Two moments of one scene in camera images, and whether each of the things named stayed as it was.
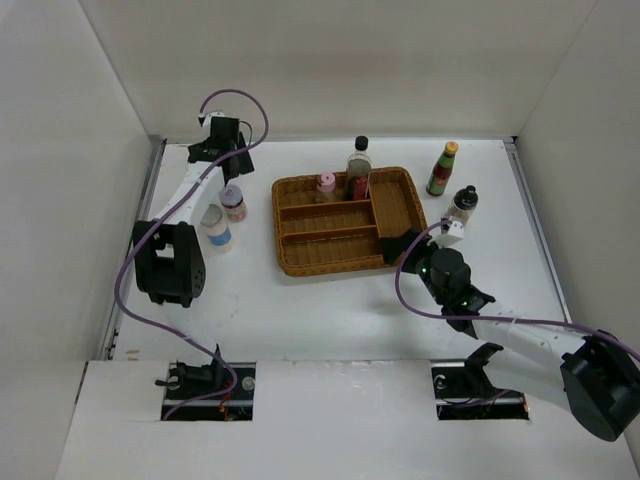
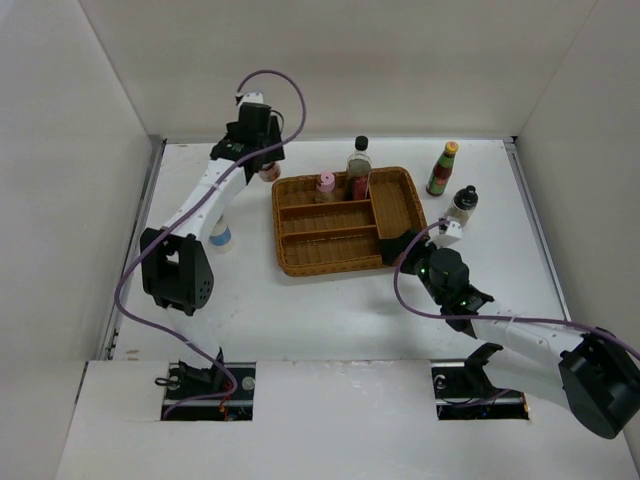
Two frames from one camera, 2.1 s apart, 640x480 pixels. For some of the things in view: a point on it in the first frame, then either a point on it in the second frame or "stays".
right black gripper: [393, 245] stays
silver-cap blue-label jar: [216, 229] stays
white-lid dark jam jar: [233, 202] -> [270, 171]
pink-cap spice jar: [326, 188] stays
